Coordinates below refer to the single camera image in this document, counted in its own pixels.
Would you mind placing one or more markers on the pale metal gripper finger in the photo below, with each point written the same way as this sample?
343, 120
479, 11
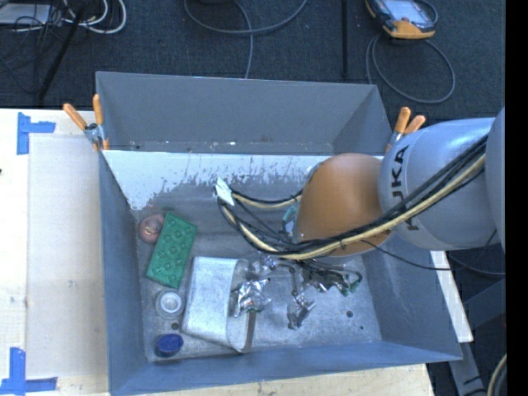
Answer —
250, 292
300, 308

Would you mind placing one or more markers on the clear glass cup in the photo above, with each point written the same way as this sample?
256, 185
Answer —
170, 303

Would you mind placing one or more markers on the dark green flat block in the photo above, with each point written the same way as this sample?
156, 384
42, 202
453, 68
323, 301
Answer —
172, 249

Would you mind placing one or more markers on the blue round cap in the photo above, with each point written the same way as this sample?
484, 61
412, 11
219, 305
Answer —
168, 344

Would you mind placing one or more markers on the red toy apple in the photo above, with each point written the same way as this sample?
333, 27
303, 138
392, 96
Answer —
149, 228

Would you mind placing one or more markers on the grey metal bin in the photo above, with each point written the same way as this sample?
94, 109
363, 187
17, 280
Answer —
231, 114

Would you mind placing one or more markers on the pale wood flat board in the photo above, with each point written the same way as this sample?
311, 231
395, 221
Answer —
62, 241

